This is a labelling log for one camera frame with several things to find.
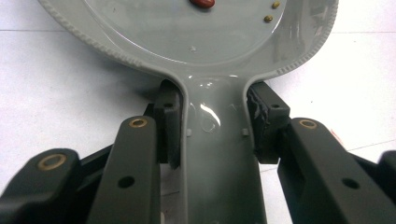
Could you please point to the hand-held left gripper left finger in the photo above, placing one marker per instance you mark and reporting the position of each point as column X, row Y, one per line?
column 134, row 174

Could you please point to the red kidney bean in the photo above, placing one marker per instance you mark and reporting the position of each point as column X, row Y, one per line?
column 203, row 3

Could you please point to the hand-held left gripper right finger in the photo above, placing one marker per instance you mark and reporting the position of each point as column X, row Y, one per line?
column 317, row 174

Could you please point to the small green bean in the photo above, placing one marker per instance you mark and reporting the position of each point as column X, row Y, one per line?
column 275, row 4
column 268, row 18

